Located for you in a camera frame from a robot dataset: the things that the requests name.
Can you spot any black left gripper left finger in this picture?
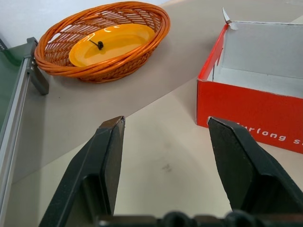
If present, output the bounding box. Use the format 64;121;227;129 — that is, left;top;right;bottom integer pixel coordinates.
38;115;126;227

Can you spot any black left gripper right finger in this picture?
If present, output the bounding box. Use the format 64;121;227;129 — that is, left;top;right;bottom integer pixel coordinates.
207;116;303;220

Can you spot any red cardboard box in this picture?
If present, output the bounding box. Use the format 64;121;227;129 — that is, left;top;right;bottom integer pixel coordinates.
196;7;303;155

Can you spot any yellow plastic plate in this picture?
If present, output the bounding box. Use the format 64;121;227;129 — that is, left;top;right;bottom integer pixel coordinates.
69;24;156;67

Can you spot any small black stem piece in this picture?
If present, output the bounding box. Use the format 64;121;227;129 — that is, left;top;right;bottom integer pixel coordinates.
89;39;105;51

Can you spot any orange wicker basket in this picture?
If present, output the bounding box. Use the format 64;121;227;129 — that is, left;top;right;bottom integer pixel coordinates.
34;1;171;83

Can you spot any grey metal table rail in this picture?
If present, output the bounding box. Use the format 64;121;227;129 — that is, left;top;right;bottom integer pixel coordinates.
0;37;31;204

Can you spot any gray metal bracket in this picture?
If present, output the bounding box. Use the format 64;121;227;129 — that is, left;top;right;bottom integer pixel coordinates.
23;37;50;96

